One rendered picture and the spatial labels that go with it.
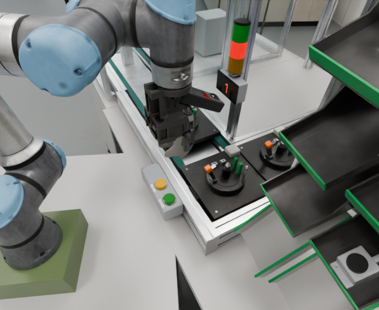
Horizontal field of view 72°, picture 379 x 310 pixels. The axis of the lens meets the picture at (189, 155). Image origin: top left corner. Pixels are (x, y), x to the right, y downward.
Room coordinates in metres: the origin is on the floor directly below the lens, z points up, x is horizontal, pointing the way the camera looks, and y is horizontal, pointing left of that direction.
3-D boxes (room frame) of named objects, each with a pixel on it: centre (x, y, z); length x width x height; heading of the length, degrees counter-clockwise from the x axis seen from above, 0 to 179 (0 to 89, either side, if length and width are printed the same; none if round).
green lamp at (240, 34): (0.81, -0.14, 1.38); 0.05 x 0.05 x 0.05
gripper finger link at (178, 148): (0.42, 0.03, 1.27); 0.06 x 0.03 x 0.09; 120
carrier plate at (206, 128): (0.88, 0.03, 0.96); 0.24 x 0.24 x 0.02; 30
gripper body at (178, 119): (0.43, 0.04, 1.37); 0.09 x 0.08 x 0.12; 120
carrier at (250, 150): (0.70, -0.34, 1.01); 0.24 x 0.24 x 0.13; 30
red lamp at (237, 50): (0.81, -0.14, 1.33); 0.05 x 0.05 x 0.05
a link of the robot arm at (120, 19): (0.43, 0.14, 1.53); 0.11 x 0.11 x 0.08; 83
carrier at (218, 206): (0.58, -0.13, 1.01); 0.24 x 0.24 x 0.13; 30
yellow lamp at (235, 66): (0.81, -0.14, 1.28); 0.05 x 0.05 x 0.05
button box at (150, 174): (0.55, 0.10, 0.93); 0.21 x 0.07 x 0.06; 30
